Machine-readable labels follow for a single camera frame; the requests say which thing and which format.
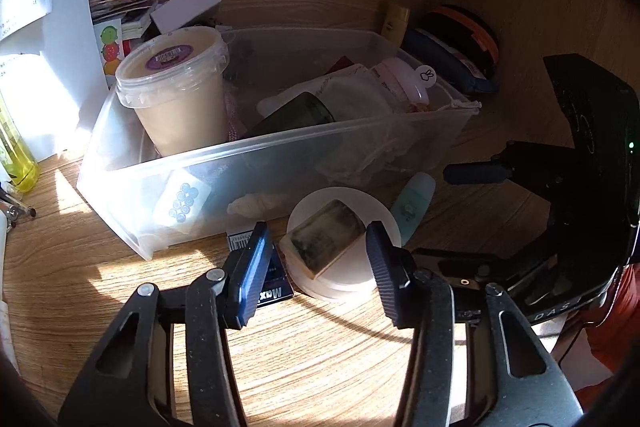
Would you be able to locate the person's orange clothing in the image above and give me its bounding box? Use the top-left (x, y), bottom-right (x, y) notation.
top-left (570, 252), bottom-right (640, 408)

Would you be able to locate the clear plastic storage box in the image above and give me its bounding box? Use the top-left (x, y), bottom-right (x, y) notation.
top-left (76, 28), bottom-right (476, 262)

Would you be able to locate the white drawstring bag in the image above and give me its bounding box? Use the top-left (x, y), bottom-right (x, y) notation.
top-left (257, 64), bottom-right (483, 172)

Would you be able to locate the white card with blue dots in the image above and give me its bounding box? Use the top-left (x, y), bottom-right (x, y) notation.
top-left (152, 169), bottom-right (213, 235)

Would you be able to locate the round white dish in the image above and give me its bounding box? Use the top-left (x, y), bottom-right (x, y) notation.
top-left (286, 187), bottom-right (403, 303)

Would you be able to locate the yellow green bottle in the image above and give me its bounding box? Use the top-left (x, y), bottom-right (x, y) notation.
top-left (0, 94), bottom-right (41, 194)

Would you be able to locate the small white cardboard box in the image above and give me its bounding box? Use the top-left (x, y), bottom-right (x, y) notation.
top-left (150, 0), bottom-right (222, 35)

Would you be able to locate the white paper sheet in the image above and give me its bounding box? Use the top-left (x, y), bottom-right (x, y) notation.
top-left (0, 0), bottom-right (108, 162)

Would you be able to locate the marbled soap block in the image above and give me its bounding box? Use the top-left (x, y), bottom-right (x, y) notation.
top-left (279, 199), bottom-right (366, 280)

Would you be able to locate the small cream figurine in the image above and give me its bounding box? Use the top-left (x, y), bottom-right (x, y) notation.
top-left (227, 192), bottom-right (281, 219)

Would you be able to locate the fruit sticker card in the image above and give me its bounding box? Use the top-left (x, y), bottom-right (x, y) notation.
top-left (94, 19), bottom-right (126, 78)

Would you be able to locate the small black box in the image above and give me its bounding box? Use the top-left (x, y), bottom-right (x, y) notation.
top-left (226, 229), bottom-right (296, 310)

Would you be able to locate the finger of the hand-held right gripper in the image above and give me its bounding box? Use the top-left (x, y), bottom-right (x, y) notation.
top-left (443, 139), bottom-right (581, 204)
top-left (410, 247), bottom-right (557, 295)

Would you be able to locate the beige lidded plastic tub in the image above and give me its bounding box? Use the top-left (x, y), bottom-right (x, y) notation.
top-left (115, 27), bottom-right (231, 158)

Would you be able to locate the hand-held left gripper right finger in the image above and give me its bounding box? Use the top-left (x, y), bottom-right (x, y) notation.
top-left (365, 221), bottom-right (583, 427)

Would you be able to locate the pink round case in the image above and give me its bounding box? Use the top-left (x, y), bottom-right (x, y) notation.
top-left (370, 58), bottom-right (438, 105)

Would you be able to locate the pale yellow tube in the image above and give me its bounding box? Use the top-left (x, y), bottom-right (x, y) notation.
top-left (381, 4), bottom-right (411, 45)

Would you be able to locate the wooden desktop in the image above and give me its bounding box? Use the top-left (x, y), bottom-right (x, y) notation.
top-left (0, 0), bottom-right (640, 427)

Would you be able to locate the black orange round pouch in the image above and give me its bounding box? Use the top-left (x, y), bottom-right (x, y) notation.
top-left (417, 5), bottom-right (500, 72)

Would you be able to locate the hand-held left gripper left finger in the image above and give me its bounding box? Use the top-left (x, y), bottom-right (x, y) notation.
top-left (57, 221), bottom-right (273, 427)

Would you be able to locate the mint green tube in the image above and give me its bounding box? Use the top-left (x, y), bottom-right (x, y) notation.
top-left (390, 172), bottom-right (436, 245)

